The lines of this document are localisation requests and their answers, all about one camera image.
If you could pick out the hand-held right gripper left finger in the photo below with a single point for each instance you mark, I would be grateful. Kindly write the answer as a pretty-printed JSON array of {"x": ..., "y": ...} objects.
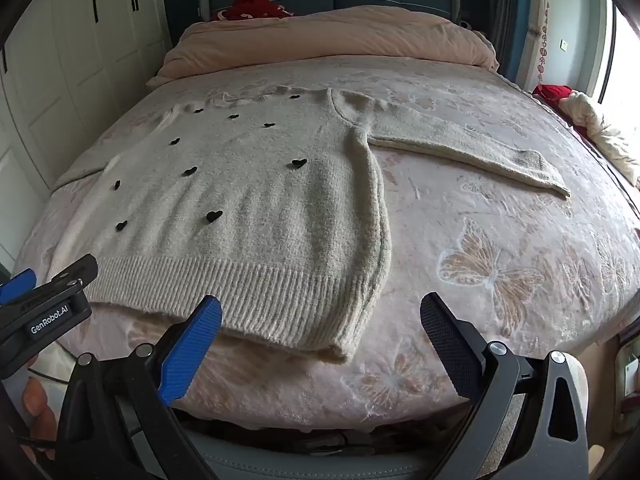
[{"x": 192, "y": 350}]

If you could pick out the dark grey curtain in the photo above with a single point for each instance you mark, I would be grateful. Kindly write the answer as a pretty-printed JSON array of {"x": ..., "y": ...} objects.
[{"x": 507, "y": 10}]

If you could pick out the white wardrobe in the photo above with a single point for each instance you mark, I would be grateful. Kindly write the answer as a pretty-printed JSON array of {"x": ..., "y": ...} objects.
[{"x": 75, "y": 60}]

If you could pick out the pink pillow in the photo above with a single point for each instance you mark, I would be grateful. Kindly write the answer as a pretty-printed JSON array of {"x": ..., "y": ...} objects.
[{"x": 325, "y": 40}]

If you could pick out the red cloth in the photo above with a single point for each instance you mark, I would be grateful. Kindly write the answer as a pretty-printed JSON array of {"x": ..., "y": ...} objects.
[{"x": 552, "y": 92}]

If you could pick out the cream quilted cloth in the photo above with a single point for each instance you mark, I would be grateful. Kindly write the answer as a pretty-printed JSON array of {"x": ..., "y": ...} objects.
[{"x": 605, "y": 130}]

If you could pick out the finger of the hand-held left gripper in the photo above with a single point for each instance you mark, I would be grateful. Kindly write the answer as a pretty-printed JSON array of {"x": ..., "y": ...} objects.
[
  {"x": 75, "y": 270},
  {"x": 17, "y": 285}
]

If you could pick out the red patterned pillow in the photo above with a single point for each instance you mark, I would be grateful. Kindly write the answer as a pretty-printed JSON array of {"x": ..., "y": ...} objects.
[{"x": 250, "y": 9}]

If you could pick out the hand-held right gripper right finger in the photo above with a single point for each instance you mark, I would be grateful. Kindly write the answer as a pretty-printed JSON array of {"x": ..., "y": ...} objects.
[{"x": 450, "y": 347}]

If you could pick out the beige knit sweater black hearts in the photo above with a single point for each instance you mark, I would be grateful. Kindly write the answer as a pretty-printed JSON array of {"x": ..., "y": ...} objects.
[{"x": 280, "y": 210}]

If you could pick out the pink butterfly blanket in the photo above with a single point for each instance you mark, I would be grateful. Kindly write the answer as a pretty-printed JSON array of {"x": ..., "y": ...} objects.
[{"x": 475, "y": 240}]

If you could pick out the bright window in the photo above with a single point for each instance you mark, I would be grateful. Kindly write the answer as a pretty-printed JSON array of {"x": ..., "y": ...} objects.
[{"x": 625, "y": 50}]

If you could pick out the person's left hand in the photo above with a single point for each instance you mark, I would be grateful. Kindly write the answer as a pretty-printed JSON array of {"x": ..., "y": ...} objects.
[{"x": 39, "y": 402}]

